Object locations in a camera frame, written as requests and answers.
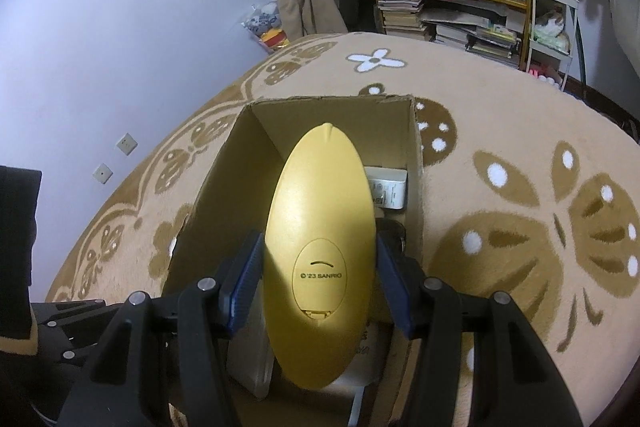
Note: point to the white tube with blue text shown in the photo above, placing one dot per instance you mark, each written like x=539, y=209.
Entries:
x=363, y=371

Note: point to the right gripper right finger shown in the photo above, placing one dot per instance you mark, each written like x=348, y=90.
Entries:
x=515, y=381

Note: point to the phone mounted on gripper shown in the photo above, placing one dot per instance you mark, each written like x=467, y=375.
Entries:
x=19, y=197

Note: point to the stack of books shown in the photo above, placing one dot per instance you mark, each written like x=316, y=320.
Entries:
x=402, y=18

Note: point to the plastic bag of toys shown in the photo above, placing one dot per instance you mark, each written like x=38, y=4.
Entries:
x=265, y=26

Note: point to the brown cardboard box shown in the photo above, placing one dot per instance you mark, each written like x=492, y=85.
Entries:
x=236, y=196

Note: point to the white charger plug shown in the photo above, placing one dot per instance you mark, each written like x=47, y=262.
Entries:
x=388, y=187

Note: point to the yellow oval case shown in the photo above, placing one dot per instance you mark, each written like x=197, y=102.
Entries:
x=319, y=261

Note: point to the key bunch with rings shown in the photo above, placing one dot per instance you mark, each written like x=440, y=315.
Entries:
x=392, y=233

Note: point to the white rolling cart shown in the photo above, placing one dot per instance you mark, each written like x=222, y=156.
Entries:
x=552, y=32

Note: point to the wall socket plate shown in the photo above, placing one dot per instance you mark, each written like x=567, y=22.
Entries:
x=127, y=144
x=102, y=173

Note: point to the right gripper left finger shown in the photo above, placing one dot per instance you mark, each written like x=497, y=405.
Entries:
x=155, y=345

